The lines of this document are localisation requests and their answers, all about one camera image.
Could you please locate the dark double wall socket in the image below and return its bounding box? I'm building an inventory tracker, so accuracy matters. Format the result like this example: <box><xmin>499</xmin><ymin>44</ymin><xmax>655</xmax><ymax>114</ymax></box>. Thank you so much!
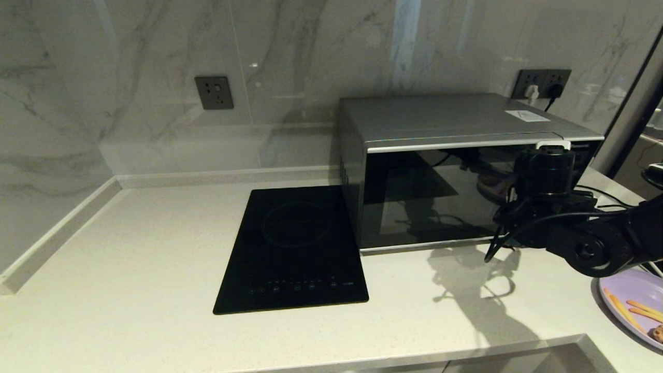
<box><xmin>512</xmin><ymin>69</ymin><xmax>572</xmax><ymax>100</ymax></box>

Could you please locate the grey single wall socket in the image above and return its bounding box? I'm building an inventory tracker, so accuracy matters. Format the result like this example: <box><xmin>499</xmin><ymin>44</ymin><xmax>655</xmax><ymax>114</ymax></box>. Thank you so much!
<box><xmin>195</xmin><ymin>76</ymin><xmax>234</xmax><ymax>110</ymax></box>

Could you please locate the black round background object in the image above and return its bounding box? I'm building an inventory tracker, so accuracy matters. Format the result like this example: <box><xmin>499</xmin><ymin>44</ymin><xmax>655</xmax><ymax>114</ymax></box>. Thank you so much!
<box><xmin>642</xmin><ymin>163</ymin><xmax>663</xmax><ymax>190</ymax></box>

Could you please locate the purple plate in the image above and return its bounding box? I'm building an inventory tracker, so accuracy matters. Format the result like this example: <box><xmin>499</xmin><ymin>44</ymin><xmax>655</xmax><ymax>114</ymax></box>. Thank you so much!
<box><xmin>598</xmin><ymin>269</ymin><xmax>663</xmax><ymax>351</ymax></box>

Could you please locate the silver microwave oven body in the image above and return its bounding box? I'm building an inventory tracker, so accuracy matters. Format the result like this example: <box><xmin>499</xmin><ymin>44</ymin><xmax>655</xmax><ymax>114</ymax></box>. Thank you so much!
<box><xmin>339</xmin><ymin>93</ymin><xmax>605</xmax><ymax>254</ymax></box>

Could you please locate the black induction cooktop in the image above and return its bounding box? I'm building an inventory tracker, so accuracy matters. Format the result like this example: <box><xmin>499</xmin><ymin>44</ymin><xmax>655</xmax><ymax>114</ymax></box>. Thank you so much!
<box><xmin>213</xmin><ymin>185</ymin><xmax>369</xmax><ymax>315</ymax></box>

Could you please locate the black power plug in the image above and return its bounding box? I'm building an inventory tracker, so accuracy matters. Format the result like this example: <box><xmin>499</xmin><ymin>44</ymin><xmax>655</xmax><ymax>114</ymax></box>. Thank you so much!
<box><xmin>544</xmin><ymin>83</ymin><xmax>563</xmax><ymax>112</ymax></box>

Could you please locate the black metal door frame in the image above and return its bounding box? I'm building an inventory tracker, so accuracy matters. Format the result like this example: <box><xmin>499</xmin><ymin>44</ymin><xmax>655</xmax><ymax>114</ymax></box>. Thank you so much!
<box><xmin>590</xmin><ymin>21</ymin><xmax>663</xmax><ymax>178</ymax></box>

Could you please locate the white sticker label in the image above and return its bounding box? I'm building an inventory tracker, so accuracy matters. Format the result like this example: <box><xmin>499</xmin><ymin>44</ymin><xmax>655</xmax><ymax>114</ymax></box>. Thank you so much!
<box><xmin>505</xmin><ymin>110</ymin><xmax>551</xmax><ymax>123</ymax></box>

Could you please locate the thin black power cable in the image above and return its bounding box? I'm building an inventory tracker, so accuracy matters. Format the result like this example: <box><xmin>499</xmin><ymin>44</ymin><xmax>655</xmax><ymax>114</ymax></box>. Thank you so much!
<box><xmin>576</xmin><ymin>185</ymin><xmax>630</xmax><ymax>205</ymax></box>

